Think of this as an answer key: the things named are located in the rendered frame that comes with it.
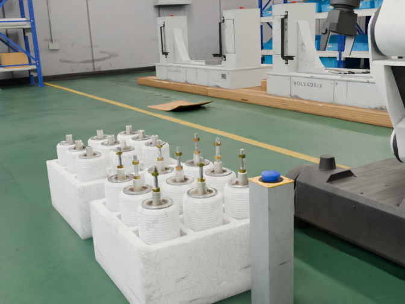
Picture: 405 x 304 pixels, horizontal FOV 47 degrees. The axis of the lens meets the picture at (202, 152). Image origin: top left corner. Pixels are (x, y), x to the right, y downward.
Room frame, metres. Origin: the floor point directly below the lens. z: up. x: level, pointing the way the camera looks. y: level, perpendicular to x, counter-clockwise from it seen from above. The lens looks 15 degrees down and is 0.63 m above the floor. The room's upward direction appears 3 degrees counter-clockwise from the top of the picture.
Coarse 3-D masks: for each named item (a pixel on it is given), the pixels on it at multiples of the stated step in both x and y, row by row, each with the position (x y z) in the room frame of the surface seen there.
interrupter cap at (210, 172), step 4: (212, 168) 1.26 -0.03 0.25; (224, 168) 1.26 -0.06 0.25; (228, 168) 1.25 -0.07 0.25; (204, 172) 1.23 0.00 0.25; (208, 172) 1.23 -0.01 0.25; (212, 172) 1.24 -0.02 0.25; (224, 172) 1.23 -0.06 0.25; (228, 172) 1.22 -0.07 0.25; (212, 176) 1.20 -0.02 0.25; (216, 176) 1.20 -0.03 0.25; (220, 176) 1.19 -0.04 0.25
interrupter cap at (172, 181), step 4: (172, 176) 1.20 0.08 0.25; (184, 176) 1.20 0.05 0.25; (188, 176) 1.20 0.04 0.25; (168, 180) 1.17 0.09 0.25; (172, 180) 1.18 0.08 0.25; (184, 180) 1.18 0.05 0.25; (188, 180) 1.16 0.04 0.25; (192, 180) 1.16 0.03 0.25; (168, 184) 1.15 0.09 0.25; (172, 184) 1.14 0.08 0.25; (176, 184) 1.14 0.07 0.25; (180, 184) 1.14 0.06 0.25; (184, 184) 1.14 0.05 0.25
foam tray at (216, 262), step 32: (96, 224) 1.20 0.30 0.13; (224, 224) 1.08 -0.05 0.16; (96, 256) 1.23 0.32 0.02; (128, 256) 0.99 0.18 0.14; (160, 256) 0.93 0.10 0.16; (192, 256) 0.97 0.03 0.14; (224, 256) 1.01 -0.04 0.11; (128, 288) 1.01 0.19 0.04; (160, 288) 0.93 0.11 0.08; (192, 288) 0.97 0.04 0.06; (224, 288) 1.01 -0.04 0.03
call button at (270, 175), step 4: (264, 172) 0.96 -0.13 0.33; (268, 172) 0.96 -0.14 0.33; (272, 172) 0.96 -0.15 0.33; (276, 172) 0.96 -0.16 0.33; (264, 176) 0.95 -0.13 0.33; (268, 176) 0.94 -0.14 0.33; (272, 176) 0.94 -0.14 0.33; (276, 176) 0.94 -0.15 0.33; (268, 180) 0.94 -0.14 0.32; (272, 180) 0.94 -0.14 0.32; (276, 180) 0.94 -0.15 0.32
